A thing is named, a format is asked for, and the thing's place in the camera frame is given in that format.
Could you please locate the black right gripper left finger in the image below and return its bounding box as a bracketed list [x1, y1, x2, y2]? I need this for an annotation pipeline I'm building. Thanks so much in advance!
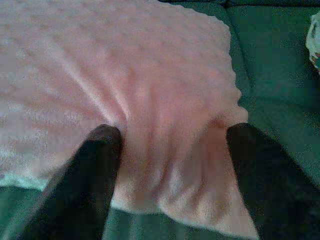
[14, 124, 124, 240]

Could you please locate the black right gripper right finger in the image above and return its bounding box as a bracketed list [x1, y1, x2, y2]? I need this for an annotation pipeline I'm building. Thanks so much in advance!
[226, 122, 320, 240]

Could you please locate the pink dotted plush pillow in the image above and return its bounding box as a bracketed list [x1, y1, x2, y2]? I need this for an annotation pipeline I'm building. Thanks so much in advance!
[0, 0, 261, 240]

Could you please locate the dark green leather sofa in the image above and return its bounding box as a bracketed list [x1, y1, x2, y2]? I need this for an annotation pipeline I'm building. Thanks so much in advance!
[0, 0, 320, 240]

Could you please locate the white crumpled cloth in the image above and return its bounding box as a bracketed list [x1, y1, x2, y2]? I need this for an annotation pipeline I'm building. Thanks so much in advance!
[305, 12, 320, 73]

